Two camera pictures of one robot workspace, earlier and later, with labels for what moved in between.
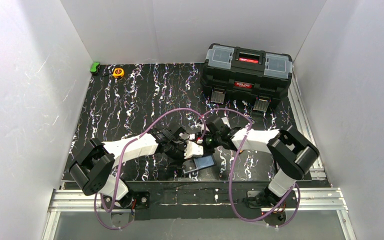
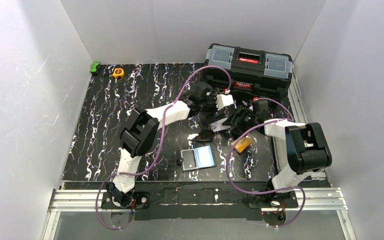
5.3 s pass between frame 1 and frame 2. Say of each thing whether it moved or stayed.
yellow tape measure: stayed
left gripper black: moved
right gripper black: moved
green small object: stayed
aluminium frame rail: stayed
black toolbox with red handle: stayed
